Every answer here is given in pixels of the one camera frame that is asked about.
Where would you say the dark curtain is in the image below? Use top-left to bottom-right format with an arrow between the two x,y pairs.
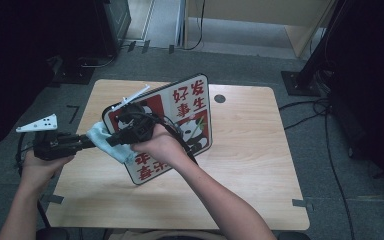
326,0 -> 384,204
0,0 -> 98,155

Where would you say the light wooden cabinet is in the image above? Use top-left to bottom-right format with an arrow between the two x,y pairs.
183,0 -> 335,59

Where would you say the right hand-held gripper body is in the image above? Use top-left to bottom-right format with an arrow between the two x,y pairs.
111,84 -> 156,144

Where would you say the right hand-held gripper cable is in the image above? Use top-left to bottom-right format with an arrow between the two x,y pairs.
123,110 -> 200,166

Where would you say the person's left hand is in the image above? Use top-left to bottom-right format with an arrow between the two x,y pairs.
20,150 -> 76,192

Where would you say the black hanging cable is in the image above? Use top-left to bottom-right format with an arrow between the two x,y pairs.
183,0 -> 206,52

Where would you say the long black floor cable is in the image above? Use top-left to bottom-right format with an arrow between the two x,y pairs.
323,113 -> 357,240

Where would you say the black stand base plate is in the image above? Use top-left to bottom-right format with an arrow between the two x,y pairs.
51,54 -> 96,86

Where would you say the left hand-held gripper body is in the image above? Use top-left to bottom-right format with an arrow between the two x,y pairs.
15,113 -> 80,162

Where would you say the hand-held gripper cable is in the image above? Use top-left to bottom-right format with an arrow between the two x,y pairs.
14,132 -> 53,231
123,110 -> 200,166

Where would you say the person's right hand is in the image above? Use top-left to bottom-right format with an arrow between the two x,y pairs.
130,123 -> 189,169

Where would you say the curved black floor cable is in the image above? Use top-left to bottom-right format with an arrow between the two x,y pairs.
79,53 -> 117,69

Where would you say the light blue cloth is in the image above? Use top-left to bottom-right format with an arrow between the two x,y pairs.
85,121 -> 138,165

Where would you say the dark cabinet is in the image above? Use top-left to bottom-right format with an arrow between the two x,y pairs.
93,0 -> 133,56

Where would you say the panda picture sign board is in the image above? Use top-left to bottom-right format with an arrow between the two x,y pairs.
101,73 -> 214,186

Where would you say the left hand-held gripper cable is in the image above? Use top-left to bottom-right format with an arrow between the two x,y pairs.
14,132 -> 53,231

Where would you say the bent black floor tape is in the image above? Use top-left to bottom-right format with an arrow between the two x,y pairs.
66,104 -> 81,125

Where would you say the black metal stand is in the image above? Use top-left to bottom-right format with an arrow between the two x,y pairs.
280,0 -> 351,98

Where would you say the grey floor tape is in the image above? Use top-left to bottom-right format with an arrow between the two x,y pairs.
39,194 -> 65,205
291,198 -> 315,212

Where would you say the person's beige clothing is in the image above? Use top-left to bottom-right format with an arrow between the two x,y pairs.
108,229 -> 242,240

